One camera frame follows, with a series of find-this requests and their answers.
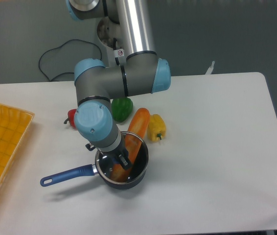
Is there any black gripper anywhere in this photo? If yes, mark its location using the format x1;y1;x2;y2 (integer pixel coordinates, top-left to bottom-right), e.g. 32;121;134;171
85;139;132;169

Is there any glass pot lid blue knob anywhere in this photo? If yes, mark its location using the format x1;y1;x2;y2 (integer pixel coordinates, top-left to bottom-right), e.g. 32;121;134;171
95;131;149;189

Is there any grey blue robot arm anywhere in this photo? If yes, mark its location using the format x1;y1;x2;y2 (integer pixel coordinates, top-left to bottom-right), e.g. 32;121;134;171
66;0;171;169

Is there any orange toy baguette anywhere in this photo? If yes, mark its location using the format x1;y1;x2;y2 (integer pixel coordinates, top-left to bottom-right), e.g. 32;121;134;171
110;108;150;182

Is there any yellow toy bell pepper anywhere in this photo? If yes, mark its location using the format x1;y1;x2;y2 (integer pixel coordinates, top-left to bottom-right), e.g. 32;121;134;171
147;114;166;142

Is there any green toy bell pepper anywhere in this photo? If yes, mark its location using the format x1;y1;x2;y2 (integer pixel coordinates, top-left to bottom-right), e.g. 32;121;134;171
111;97;133;122

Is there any red toy bell pepper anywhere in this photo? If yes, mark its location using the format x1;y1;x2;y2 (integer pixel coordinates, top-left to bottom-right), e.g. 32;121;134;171
64;109;76;129

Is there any dark saucepan blue handle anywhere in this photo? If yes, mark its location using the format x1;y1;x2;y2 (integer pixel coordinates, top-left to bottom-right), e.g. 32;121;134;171
40;146;149;189

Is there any black cable on floor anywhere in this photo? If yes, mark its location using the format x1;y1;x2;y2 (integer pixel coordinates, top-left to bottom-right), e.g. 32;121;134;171
38;39;103;82

